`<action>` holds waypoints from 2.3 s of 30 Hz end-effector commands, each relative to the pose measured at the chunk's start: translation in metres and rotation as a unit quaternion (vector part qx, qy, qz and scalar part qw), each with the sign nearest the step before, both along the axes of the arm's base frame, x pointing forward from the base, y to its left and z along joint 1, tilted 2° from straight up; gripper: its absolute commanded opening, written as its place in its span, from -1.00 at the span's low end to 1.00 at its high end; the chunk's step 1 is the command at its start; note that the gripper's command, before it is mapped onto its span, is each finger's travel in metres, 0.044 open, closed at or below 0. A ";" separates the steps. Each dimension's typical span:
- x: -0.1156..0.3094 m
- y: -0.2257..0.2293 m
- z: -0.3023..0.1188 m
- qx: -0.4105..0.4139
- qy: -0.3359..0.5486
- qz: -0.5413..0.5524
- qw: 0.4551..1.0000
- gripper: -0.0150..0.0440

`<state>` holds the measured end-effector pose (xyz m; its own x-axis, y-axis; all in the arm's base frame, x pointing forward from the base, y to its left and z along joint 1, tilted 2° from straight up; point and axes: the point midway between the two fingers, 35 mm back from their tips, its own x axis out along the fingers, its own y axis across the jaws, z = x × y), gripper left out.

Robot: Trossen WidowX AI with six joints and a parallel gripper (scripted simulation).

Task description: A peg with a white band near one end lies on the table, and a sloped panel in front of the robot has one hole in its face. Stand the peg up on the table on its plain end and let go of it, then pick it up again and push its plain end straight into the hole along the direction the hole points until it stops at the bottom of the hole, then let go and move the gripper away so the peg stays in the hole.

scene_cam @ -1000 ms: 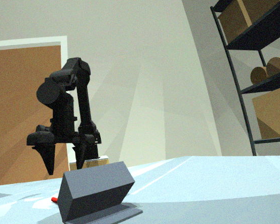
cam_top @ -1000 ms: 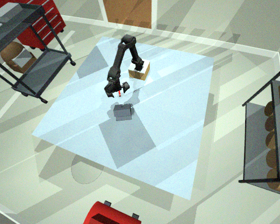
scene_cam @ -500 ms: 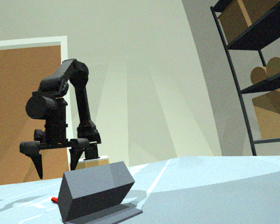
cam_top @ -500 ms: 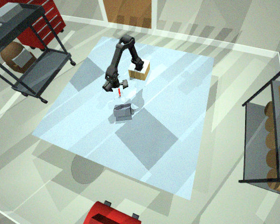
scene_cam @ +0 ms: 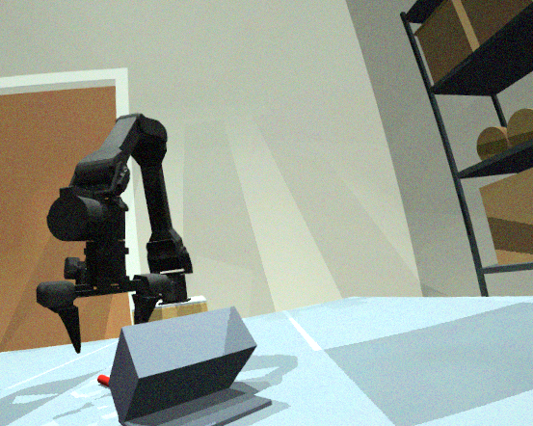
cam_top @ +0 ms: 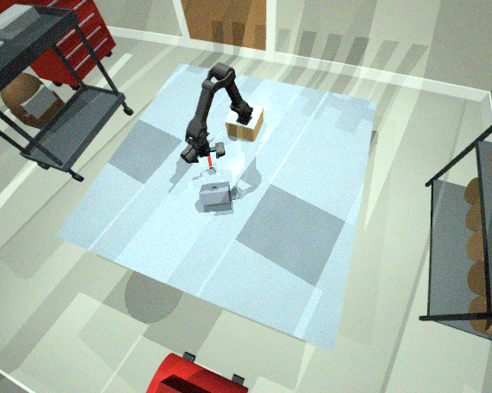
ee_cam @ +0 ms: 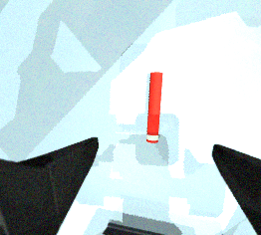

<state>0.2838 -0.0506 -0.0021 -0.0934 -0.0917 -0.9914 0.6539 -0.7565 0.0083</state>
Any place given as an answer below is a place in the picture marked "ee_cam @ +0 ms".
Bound grey square panel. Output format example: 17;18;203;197
102;222;164;235

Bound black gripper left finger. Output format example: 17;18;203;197
0;136;99;235

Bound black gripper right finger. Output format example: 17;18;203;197
211;144;261;235

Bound red peg with white band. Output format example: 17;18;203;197
146;72;163;143

